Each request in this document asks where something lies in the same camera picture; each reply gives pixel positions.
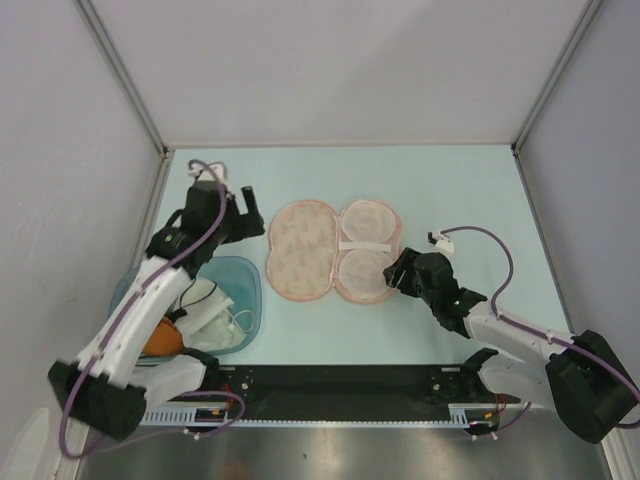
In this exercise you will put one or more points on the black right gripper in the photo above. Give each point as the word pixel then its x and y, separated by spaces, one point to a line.
pixel 393 272

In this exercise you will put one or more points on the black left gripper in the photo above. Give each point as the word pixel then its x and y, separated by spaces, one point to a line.
pixel 246 225

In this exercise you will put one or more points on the pink mesh laundry bag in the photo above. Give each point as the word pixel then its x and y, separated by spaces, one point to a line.
pixel 314 249

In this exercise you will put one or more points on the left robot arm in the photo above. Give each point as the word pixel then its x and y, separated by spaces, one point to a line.
pixel 99 388

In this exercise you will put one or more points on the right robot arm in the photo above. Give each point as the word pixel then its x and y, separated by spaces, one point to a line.
pixel 578 377

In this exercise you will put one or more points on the white bra in basin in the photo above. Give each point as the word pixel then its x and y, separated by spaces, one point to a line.
pixel 206 318

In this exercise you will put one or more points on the blue plastic basin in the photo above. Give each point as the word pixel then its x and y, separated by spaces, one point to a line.
pixel 239 278

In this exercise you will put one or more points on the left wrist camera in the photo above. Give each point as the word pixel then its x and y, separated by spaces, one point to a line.
pixel 201 171

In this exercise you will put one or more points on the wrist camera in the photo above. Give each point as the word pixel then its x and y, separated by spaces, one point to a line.
pixel 441 242
pixel 201 171

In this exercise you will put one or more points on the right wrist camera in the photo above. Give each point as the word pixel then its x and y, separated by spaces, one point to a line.
pixel 441 242

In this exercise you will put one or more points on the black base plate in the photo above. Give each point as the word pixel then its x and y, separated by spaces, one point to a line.
pixel 395 390

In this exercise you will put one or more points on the white slotted cable duct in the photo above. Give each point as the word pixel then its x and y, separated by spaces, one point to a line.
pixel 209 417

